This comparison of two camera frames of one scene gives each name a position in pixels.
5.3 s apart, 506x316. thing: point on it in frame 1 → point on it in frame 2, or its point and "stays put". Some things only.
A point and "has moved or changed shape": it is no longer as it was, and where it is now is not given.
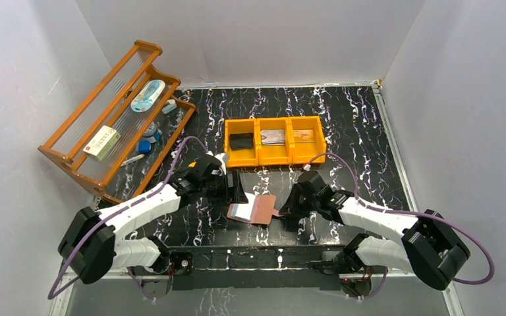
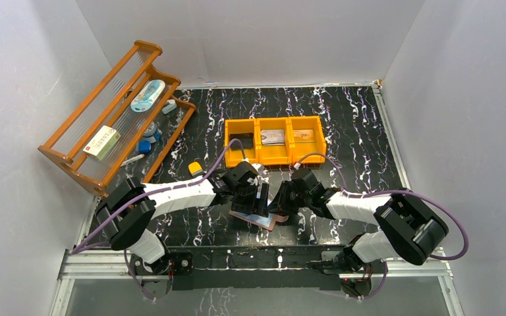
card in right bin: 304,135 stays put
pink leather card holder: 257,210 has moved or changed shape
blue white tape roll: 151,135 stays put
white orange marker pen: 132,159 stays put
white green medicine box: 103,142 stays put
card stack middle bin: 273,137 stays put
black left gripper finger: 222,199 → 244,203
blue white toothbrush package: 147,95 stays put
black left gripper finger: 236,193 → 261,203
